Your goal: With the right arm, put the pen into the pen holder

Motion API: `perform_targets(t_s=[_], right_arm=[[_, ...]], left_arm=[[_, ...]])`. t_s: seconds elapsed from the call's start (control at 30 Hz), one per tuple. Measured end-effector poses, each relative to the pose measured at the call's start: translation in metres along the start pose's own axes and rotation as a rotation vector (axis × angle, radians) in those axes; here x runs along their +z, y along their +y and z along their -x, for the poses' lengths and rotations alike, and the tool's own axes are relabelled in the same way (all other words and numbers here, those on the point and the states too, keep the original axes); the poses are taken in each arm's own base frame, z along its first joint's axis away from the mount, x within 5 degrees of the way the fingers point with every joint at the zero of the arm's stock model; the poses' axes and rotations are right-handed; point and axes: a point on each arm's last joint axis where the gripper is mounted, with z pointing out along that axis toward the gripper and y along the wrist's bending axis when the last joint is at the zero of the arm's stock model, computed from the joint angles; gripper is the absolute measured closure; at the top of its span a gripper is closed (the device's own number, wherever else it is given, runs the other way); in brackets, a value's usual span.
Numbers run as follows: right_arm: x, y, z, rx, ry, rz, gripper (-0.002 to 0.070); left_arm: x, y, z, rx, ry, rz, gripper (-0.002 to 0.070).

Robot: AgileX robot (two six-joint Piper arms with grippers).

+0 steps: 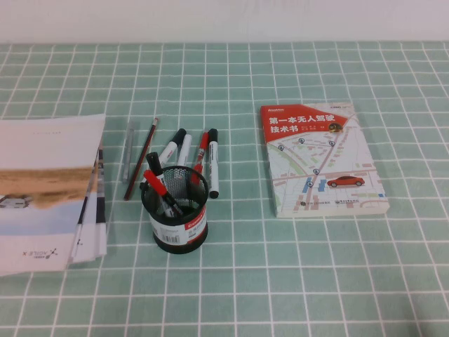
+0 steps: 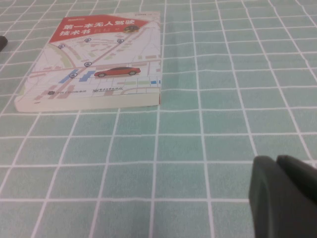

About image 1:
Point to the black whiteboard marker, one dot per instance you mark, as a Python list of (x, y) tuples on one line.
[(170, 149), (213, 165), (184, 151), (154, 163)]

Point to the black mesh pen holder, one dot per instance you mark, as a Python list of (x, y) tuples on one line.
[(175, 238)]

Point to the red whiteboard marker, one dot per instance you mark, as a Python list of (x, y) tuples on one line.
[(154, 180), (200, 152)]

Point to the red and black pencil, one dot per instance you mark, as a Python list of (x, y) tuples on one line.
[(142, 158)]

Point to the book with map cover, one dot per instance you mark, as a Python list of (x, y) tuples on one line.
[(315, 158)]

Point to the brochure with dark photo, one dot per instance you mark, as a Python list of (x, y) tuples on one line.
[(100, 196)]

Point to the white brochure with small logo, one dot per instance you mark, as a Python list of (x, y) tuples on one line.
[(91, 242)]

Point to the stack of magazines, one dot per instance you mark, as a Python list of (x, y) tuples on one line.
[(42, 158)]

